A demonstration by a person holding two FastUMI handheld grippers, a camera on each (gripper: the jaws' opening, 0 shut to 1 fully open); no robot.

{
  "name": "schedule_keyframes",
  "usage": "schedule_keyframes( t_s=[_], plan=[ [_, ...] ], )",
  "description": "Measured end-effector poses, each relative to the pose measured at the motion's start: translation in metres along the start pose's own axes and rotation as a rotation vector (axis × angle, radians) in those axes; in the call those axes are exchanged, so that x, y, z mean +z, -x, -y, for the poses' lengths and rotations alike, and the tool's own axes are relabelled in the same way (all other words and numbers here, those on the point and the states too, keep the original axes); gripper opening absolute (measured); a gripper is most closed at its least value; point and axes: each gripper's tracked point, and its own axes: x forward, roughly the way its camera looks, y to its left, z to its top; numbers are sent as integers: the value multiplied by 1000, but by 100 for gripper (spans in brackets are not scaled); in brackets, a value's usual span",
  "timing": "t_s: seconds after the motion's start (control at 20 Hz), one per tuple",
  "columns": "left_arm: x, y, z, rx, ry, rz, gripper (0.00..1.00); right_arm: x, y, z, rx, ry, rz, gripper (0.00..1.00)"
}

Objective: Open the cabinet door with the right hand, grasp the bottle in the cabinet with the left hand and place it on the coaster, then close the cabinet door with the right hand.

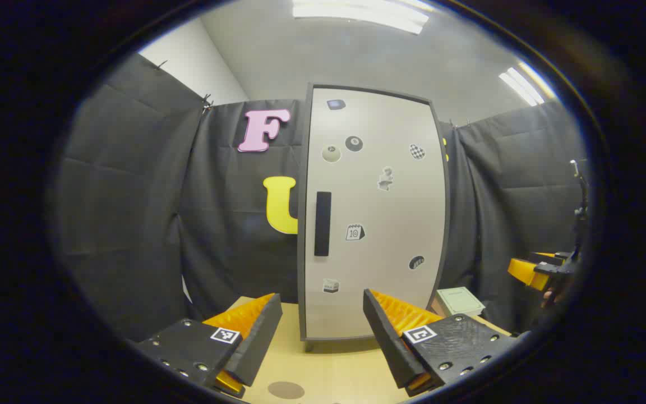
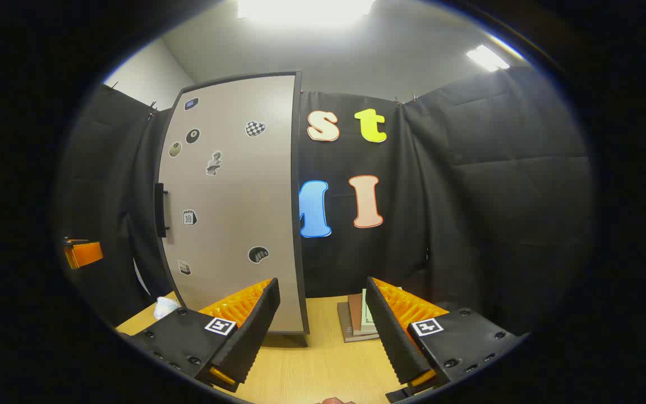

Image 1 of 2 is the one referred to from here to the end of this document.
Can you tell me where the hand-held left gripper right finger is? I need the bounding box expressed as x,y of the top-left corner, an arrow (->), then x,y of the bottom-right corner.
363,288 -> 531,398

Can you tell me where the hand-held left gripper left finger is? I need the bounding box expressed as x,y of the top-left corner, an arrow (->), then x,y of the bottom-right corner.
132,292 -> 283,399

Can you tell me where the round brown coaster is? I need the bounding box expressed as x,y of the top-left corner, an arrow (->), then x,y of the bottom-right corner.
267,382 -> 305,400

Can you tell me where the dark grey cabinet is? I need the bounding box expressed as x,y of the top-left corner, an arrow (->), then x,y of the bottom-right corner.
297,82 -> 453,351

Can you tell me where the black door handle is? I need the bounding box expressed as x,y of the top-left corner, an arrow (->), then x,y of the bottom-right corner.
315,191 -> 332,257

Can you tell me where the white green-bordered book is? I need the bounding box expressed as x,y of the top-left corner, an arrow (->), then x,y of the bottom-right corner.
437,287 -> 486,318

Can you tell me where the black backdrop cloth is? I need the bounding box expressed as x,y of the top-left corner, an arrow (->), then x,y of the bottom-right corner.
57,53 -> 590,343

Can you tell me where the large ceiling light panel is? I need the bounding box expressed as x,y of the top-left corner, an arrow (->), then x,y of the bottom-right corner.
292,0 -> 430,34

